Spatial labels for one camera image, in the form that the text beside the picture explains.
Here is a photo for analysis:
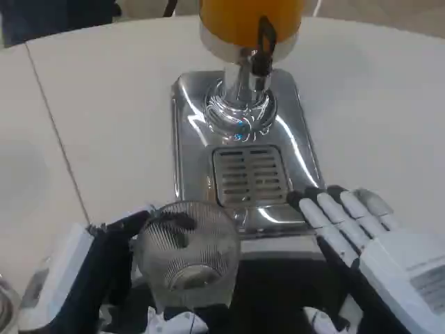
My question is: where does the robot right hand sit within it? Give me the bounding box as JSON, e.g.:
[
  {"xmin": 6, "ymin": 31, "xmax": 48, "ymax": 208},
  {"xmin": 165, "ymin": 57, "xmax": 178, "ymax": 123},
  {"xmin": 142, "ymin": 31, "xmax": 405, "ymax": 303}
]
[{"xmin": 286, "ymin": 185, "xmax": 445, "ymax": 334}]

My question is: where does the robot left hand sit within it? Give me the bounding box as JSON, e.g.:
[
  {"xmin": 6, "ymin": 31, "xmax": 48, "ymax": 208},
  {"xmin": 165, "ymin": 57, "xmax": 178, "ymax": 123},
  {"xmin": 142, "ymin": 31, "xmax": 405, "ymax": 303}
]
[{"xmin": 19, "ymin": 207, "xmax": 210, "ymax": 334}]

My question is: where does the clear ribbed glass cup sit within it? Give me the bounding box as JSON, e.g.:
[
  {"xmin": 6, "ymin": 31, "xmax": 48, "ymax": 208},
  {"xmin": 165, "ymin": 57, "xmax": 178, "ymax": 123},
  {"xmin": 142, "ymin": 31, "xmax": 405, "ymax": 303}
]
[{"xmin": 133, "ymin": 200, "xmax": 242, "ymax": 311}]

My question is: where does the slotted steel drip grid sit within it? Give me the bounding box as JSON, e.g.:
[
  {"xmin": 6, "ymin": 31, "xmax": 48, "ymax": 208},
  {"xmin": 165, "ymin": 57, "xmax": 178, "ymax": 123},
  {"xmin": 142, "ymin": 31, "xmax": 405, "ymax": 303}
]
[{"xmin": 212, "ymin": 145, "xmax": 290, "ymax": 207}]

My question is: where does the polished steel dispenser base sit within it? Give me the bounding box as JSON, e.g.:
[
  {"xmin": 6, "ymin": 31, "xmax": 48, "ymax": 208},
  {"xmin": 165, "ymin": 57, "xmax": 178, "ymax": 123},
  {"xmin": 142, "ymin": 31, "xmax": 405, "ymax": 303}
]
[{"xmin": 171, "ymin": 68, "xmax": 326, "ymax": 241}]

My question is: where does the black dispenser tap lever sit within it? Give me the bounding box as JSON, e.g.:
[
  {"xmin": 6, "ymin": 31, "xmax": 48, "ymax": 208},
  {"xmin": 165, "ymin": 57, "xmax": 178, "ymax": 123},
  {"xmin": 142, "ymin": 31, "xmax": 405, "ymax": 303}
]
[{"xmin": 250, "ymin": 15, "xmax": 277, "ymax": 77}]

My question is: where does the dark bulky background object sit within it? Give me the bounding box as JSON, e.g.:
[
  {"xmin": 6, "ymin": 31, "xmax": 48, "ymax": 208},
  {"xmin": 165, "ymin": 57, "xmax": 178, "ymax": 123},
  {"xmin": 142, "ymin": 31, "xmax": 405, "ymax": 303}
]
[{"xmin": 0, "ymin": 0, "xmax": 123, "ymax": 47}]

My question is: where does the orange juice drink dispenser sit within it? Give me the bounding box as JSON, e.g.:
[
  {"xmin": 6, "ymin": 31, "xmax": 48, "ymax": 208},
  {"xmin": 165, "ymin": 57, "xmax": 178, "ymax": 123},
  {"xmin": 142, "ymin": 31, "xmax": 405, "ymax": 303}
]
[{"xmin": 197, "ymin": 0, "xmax": 303, "ymax": 140}]

